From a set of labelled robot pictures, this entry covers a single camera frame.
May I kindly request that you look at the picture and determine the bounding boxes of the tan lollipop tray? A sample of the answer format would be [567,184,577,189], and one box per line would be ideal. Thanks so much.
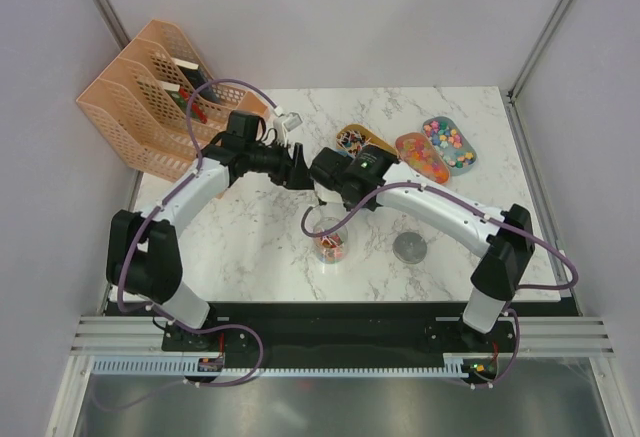
[335,124,397,158]

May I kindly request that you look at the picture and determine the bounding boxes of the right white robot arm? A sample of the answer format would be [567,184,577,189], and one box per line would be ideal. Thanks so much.
[310,145,534,351]

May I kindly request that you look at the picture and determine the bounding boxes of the clear glass jar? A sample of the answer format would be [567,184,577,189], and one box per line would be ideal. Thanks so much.
[312,215,350,274]

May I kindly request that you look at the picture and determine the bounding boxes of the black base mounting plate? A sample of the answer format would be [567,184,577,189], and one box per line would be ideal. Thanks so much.
[102,300,521,391]

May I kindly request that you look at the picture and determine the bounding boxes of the grey metal jar lid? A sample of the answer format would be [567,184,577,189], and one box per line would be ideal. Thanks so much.
[392,231,428,265]

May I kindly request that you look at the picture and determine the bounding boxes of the light blue star candy tray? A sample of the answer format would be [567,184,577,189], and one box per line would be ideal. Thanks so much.
[422,116,478,176]

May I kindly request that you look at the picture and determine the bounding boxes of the books in file rack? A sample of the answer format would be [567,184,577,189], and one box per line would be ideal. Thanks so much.
[164,56,220,123]

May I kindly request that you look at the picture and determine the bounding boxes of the peach file organizer rack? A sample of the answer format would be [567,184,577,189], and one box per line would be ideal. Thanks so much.
[74,18,254,184]

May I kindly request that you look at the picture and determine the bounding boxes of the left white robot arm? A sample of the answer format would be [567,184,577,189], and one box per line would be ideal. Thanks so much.
[106,111,314,350]

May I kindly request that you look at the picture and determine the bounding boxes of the white slotted cable duct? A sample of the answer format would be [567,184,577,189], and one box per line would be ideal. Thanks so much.
[91,356,469,378]

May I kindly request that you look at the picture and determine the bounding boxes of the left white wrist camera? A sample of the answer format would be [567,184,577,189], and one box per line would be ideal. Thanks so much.
[272,106,302,147]

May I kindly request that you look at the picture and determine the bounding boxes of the peach desk organizer tray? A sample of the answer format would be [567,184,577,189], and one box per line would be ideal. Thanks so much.
[214,89,271,201]

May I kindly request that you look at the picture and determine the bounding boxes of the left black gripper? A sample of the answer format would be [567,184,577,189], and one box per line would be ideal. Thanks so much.
[245,137,314,192]

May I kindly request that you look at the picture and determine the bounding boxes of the pink gummy tray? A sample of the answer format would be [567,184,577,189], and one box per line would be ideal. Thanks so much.
[395,132,450,184]

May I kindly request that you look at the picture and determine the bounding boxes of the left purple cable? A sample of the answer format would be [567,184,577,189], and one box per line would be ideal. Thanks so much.
[89,78,279,412]

